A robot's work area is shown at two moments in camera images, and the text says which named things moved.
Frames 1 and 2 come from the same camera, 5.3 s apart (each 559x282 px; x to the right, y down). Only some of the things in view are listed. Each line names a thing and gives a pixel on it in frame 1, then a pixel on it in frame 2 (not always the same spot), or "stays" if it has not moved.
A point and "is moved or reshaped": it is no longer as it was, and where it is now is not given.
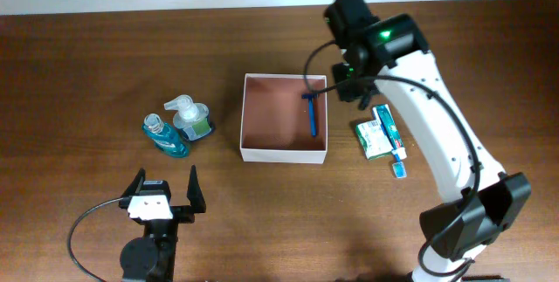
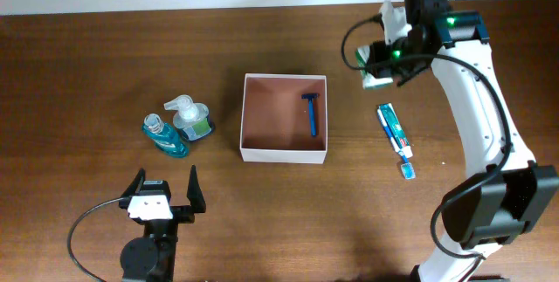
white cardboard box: (276, 124) stays
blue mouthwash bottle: (167, 139) stays
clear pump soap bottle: (190, 117) stays
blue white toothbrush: (399, 151) is moved or reshaped
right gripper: (344, 89) -> (379, 66)
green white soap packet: (373, 139) is moved or reshaped
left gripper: (186, 214) stays
